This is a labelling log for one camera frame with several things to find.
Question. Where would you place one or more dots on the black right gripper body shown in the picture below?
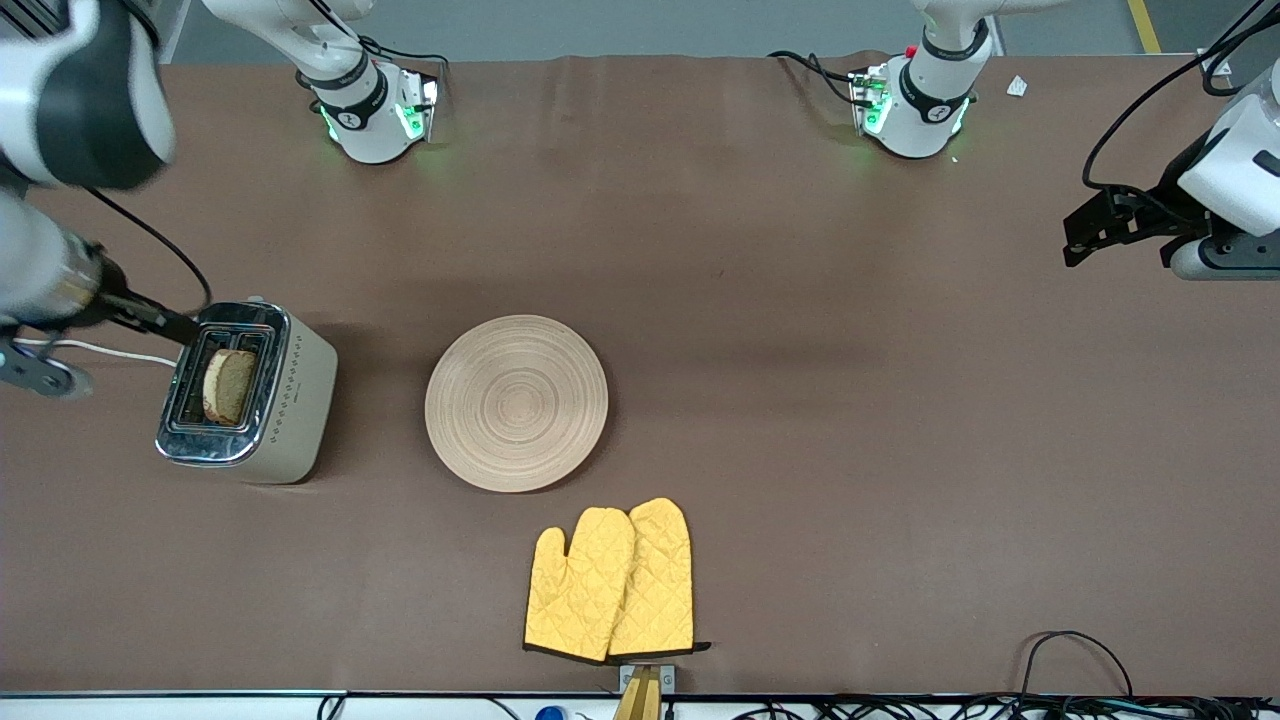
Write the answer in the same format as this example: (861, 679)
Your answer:
(118, 305)

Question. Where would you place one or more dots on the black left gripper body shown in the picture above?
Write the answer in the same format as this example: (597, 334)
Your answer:
(1166, 193)

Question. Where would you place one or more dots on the brown bread slice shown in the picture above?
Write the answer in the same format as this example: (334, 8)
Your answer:
(232, 385)

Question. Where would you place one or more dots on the round wooden plate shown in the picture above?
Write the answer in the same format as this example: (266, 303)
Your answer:
(515, 400)

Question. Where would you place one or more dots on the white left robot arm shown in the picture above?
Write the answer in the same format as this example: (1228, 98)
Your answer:
(930, 110)

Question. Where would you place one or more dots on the beige and chrome toaster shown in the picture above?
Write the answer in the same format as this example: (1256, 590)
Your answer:
(300, 420)

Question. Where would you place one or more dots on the small white paper scrap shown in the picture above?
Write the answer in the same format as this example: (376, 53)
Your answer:
(1017, 86)

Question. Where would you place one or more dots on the brown table cover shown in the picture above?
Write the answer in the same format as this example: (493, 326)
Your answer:
(800, 300)

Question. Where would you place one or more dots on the yellow quilted oven mitt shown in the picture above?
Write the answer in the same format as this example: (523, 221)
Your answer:
(660, 580)
(580, 590)

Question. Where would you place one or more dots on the small blue round object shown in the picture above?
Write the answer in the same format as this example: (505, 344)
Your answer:
(549, 714)

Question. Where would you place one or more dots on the wooden and metal table bracket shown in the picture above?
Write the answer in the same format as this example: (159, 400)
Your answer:
(640, 700)

